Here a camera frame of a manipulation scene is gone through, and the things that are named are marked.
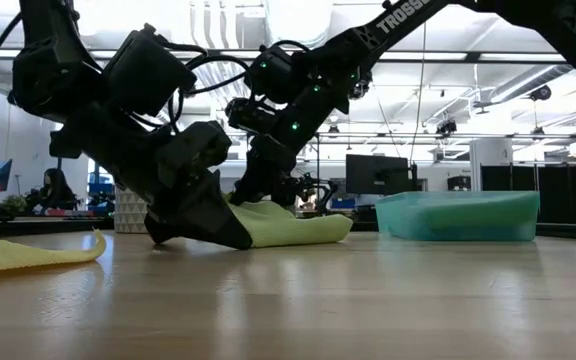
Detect thin black hanging cable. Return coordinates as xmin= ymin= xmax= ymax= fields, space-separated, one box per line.
xmin=407 ymin=22 xmax=428 ymax=164

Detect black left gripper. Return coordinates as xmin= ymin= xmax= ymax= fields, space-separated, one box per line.
xmin=48 ymin=99 xmax=254 ymax=251

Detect black aluminium table frame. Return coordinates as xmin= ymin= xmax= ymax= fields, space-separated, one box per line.
xmin=0 ymin=218 xmax=576 ymax=242

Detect small black wall screen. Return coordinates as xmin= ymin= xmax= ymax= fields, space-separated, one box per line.
xmin=447 ymin=175 xmax=472 ymax=192

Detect lime microfiber towel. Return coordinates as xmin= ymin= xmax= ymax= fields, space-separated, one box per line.
xmin=225 ymin=192 xmax=354 ymax=250

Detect silver ventilation duct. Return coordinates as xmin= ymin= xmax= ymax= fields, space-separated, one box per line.
xmin=262 ymin=0 xmax=334 ymax=49

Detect blue screen monitor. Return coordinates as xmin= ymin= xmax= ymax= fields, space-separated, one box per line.
xmin=0 ymin=158 xmax=14 ymax=195

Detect black beam with light strips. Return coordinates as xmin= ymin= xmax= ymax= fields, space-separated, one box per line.
xmin=0 ymin=47 xmax=576 ymax=65

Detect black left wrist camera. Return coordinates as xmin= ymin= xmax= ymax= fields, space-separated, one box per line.
xmin=156 ymin=120 xmax=233 ymax=189

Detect teal translucent plastic bin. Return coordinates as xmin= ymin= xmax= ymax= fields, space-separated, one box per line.
xmin=375 ymin=190 xmax=541 ymax=243

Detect small green potted plant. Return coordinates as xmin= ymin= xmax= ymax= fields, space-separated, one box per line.
xmin=1 ymin=194 xmax=29 ymax=217

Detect black background rig frame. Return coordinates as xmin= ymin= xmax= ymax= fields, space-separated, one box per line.
xmin=312 ymin=131 xmax=322 ymax=176

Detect succulent in white patterned pot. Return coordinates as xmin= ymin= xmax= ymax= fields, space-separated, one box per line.
xmin=114 ymin=187 xmax=150 ymax=235

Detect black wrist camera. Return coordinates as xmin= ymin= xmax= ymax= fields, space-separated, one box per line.
xmin=156 ymin=120 xmax=233 ymax=189
xmin=225 ymin=97 xmax=282 ymax=135

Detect white building column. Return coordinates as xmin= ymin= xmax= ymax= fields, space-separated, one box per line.
xmin=469 ymin=137 xmax=514 ymax=194

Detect black monitor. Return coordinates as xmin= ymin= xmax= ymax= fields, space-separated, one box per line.
xmin=345 ymin=153 xmax=418 ymax=196

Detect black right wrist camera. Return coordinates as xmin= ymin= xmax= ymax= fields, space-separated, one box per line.
xmin=225 ymin=97 xmax=282 ymax=135

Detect yellow microfiber towel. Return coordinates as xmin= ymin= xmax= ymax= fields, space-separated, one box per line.
xmin=0 ymin=229 xmax=108 ymax=280

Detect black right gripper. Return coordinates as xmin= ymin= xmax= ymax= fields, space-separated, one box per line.
xmin=230 ymin=133 xmax=300 ymax=209

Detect person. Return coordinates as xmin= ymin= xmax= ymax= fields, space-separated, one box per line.
xmin=37 ymin=168 xmax=79 ymax=211

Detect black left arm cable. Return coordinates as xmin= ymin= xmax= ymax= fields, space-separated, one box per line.
xmin=157 ymin=39 xmax=257 ymax=136

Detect black partition panels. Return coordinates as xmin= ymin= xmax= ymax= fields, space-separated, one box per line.
xmin=480 ymin=164 xmax=576 ymax=225

